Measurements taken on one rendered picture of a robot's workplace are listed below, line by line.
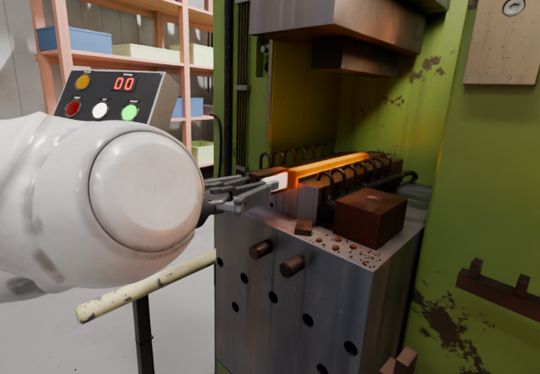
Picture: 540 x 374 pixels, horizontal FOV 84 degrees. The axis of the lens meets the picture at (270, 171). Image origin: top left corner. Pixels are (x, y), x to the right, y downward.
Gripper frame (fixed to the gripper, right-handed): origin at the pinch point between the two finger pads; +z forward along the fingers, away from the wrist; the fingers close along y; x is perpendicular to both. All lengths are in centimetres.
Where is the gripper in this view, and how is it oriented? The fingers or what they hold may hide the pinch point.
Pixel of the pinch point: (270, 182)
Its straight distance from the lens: 56.7
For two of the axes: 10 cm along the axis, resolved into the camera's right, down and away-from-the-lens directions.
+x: 0.4, -9.7, -2.6
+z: 6.9, -1.6, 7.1
